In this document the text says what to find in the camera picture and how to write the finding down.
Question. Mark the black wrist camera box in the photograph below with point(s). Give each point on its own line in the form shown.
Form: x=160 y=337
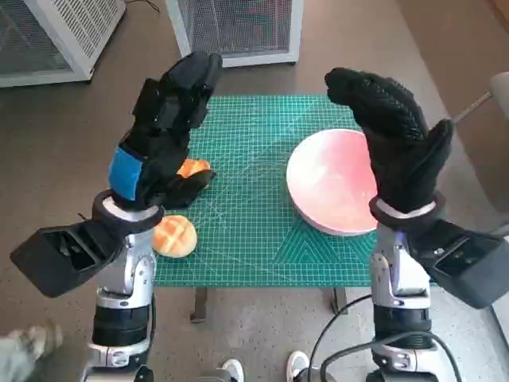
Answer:
x=465 y=266
x=59 y=254

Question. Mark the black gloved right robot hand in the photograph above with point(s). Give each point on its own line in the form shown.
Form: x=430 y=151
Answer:
x=397 y=135

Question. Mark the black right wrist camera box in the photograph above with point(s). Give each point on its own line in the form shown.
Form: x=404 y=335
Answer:
x=465 y=266

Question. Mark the white furniture panel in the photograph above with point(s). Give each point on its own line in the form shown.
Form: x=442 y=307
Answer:
x=502 y=322

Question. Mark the round toy bread bun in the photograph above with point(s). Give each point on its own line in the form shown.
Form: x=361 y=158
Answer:
x=175 y=236

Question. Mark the oblong braided toy bread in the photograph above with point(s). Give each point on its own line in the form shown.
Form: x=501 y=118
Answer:
x=193 y=164

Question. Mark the grey robot waist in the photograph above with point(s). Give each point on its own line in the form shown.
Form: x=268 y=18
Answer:
x=214 y=376

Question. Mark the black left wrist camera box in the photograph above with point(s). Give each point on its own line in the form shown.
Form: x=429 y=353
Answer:
x=59 y=254

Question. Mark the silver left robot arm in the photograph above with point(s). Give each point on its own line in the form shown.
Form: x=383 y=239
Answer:
x=127 y=278

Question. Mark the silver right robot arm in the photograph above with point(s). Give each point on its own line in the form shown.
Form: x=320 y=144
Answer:
x=401 y=286

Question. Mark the white mesh cage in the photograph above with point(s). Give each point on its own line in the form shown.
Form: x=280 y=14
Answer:
x=238 y=28
x=47 y=36

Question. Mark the black table leg foot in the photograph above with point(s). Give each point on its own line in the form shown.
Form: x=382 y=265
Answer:
x=199 y=306
x=339 y=300

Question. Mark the pink bowl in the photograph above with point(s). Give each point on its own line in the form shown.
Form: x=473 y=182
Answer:
x=330 y=179

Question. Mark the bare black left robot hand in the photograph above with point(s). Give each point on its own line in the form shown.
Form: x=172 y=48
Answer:
x=163 y=119

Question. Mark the green cutting mat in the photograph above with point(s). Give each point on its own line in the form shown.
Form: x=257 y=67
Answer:
x=246 y=191

